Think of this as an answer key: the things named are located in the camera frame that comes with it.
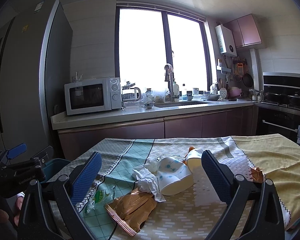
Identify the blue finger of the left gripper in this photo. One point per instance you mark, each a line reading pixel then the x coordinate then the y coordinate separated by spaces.
pixel 16 151
pixel 44 155

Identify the small patterned bowl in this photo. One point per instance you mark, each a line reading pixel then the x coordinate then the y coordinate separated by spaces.
pixel 149 105

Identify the white tissue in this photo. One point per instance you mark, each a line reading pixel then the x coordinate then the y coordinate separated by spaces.
pixel 147 182

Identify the blue dotted paper cup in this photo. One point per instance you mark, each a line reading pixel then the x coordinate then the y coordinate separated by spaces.
pixel 194 160
pixel 173 176

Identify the grey refrigerator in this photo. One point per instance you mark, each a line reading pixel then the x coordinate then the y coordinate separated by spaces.
pixel 34 67

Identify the green clear plastic wrapper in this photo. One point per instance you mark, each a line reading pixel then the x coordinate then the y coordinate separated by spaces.
pixel 100 199

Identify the kitchen counter with cabinets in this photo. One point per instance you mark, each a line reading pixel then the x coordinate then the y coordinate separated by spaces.
pixel 78 134

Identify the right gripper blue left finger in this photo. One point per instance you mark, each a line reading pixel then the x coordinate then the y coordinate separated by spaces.
pixel 36 219

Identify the orange peel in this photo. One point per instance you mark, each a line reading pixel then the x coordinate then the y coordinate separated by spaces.
pixel 190 149

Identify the white water heater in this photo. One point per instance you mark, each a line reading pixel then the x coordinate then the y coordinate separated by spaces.
pixel 225 41

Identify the window frame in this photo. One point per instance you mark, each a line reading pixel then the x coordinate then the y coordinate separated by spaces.
pixel 146 40

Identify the yellow towel cloth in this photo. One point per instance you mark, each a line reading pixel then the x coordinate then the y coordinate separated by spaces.
pixel 279 160

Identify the patterned tablecloth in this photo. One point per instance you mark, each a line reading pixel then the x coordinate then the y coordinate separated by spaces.
pixel 176 218

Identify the teal trash bin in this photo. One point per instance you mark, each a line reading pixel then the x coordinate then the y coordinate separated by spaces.
pixel 53 166

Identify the pink wall cabinet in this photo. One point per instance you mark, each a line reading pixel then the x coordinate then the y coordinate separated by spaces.
pixel 245 31

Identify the person's left hand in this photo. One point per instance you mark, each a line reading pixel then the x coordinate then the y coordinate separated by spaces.
pixel 18 205

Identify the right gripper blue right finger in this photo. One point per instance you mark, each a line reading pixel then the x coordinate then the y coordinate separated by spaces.
pixel 265 220

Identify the pink basin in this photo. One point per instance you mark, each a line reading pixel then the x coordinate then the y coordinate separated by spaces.
pixel 234 92

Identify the black frying pan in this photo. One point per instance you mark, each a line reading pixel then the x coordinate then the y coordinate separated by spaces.
pixel 247 78

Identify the white microwave oven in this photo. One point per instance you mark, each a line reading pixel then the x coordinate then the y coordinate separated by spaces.
pixel 95 95

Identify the black built-in oven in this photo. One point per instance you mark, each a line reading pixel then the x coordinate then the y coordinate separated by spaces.
pixel 279 110

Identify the kitchen faucet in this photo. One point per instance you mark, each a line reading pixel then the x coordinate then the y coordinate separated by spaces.
pixel 169 78

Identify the glass electric kettle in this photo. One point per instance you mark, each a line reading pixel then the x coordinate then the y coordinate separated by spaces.
pixel 130 92

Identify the soap dispenser bottle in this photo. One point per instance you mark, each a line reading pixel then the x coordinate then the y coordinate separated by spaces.
pixel 175 89

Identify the small brown wrapper piece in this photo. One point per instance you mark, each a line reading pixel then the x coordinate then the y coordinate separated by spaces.
pixel 257 174

